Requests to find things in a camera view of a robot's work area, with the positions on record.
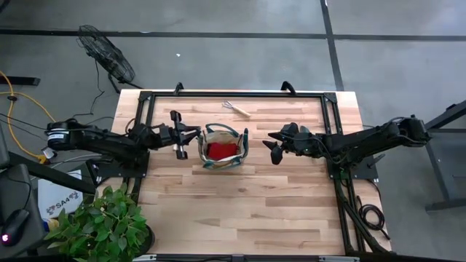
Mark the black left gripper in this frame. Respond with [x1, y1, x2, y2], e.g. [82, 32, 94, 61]
[156, 110, 202, 162]

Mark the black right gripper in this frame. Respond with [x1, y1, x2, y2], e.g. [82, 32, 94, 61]
[261, 122, 320, 166]

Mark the beige green-trimmed gardening bag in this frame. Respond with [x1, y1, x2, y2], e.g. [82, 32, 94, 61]
[197, 122, 250, 172]

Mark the black plant pot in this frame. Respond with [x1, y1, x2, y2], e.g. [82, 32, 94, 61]
[136, 222, 157, 256]

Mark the black floor fan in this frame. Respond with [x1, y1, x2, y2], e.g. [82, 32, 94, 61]
[75, 23, 143, 95]

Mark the green leafy plant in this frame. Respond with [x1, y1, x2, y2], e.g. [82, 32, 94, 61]
[42, 181, 151, 262]

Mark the white printed sheet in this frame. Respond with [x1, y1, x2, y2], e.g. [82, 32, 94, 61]
[36, 168, 84, 222]

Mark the black slanted desk leg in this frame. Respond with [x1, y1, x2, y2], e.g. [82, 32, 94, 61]
[6, 151, 98, 196]

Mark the black side desk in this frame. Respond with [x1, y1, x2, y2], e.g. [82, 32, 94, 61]
[0, 162, 49, 260]

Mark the black desk foot bar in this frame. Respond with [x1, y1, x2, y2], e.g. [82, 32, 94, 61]
[0, 76, 42, 87]

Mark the black computer mouse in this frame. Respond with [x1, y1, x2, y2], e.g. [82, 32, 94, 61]
[0, 208, 31, 247]

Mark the black aluminium table frame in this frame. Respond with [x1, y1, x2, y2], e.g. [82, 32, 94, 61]
[131, 90, 389, 262]

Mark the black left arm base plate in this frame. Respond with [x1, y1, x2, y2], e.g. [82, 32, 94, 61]
[86, 151, 151, 180]

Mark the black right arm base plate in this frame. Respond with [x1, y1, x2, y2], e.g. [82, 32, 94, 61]
[325, 149, 380, 182]

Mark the black fan power cable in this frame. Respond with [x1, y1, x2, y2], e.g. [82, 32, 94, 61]
[65, 60, 117, 127]

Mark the coiled black cable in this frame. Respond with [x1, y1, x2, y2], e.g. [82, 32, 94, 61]
[358, 195, 391, 242]

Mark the black desk frame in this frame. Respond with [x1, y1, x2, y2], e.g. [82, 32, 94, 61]
[400, 98, 466, 213]

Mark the yellow extension cord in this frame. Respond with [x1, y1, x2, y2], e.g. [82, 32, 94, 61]
[0, 70, 62, 165]

